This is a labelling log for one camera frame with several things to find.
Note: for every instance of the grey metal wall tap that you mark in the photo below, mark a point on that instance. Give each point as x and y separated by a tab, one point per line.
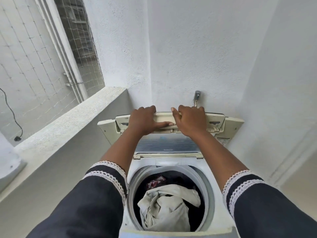
197	95

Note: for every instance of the folding washing machine lid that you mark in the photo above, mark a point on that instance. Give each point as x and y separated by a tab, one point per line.
166	144

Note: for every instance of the person's left thumb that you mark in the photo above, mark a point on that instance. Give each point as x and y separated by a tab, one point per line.
164	125

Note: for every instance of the person's dark sleeve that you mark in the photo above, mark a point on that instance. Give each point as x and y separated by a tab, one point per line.
84	205
270	210

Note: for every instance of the person's right forearm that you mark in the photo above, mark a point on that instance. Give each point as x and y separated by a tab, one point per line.
215	156

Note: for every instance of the person's left dark sleeve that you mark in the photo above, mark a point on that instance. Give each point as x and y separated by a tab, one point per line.
84	205

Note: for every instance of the beige crumpled cloth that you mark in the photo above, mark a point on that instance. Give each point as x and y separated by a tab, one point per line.
163	205

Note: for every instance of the white door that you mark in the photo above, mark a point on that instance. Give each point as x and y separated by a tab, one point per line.
299	171

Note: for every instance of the person's right dark sleeve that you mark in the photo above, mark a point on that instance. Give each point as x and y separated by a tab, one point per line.
270	210

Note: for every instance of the white top-load washing machine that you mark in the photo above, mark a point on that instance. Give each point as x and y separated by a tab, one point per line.
213	180

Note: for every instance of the white plastic basin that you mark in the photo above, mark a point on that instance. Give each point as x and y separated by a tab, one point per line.
10	163

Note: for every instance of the red patterned cloth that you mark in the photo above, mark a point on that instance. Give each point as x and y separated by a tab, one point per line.
154	183

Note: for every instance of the person's left forearm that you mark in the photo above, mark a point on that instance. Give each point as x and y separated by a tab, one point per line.
122	151

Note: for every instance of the person's right thumb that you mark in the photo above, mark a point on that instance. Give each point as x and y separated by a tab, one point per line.
176	114

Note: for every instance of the person's right hand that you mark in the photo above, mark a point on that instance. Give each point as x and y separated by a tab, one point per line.
193	121

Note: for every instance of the white drain pipe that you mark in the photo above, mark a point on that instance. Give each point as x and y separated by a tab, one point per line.
65	47

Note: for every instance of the person's left hand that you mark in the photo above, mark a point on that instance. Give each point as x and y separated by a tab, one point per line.
141	121

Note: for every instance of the thin safety net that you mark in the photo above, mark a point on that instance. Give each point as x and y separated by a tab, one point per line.
29	59

